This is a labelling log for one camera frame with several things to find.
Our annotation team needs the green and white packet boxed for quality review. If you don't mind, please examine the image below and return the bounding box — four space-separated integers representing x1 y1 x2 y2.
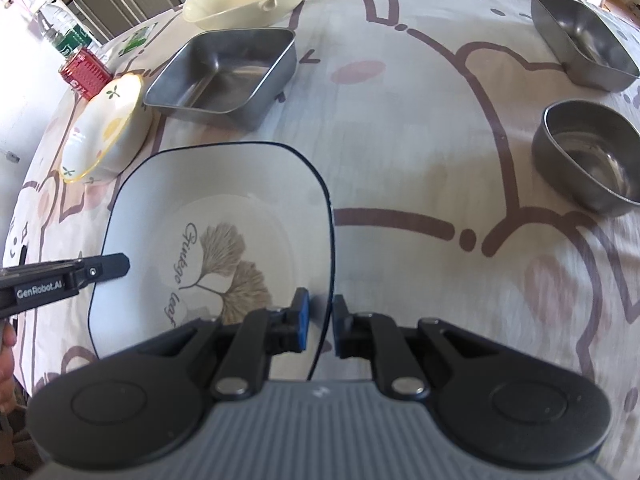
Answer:
120 25 156 56

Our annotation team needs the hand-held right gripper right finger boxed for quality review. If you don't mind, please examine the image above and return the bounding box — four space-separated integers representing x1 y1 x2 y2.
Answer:
331 294 506 401

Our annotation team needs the red drink can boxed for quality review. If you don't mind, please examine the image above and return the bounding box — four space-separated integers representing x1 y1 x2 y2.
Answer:
59 46 114 98

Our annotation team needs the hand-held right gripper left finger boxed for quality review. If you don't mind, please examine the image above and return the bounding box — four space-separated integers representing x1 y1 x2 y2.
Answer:
132 287 311 401

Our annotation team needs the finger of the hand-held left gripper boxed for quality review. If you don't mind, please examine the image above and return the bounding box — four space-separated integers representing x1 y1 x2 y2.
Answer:
70 253 132 286

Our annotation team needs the cartoon printed tablecloth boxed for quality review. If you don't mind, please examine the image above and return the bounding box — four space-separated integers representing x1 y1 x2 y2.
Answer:
2 0 640 480

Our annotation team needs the floral yellow-rimmed bowl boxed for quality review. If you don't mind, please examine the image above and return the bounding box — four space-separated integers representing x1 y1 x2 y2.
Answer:
59 73 153 184

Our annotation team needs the white square leaf-print plate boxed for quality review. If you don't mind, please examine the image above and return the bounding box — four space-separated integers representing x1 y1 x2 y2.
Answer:
86 142 334 381

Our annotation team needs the clear plastic bottle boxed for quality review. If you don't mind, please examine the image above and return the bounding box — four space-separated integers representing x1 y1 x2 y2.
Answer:
34 2 93 58

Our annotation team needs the deep square steel container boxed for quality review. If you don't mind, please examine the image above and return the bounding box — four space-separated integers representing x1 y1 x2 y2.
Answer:
530 0 640 92

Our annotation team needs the large shallow steel tray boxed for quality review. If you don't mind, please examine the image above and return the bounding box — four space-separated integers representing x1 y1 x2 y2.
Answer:
143 27 298 128

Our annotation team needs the rounded steel bowl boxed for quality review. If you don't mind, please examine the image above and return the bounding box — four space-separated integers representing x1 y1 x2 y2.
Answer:
531 100 640 217

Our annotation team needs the person's left hand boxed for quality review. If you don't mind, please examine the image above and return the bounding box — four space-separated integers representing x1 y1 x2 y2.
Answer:
0 320 17 411

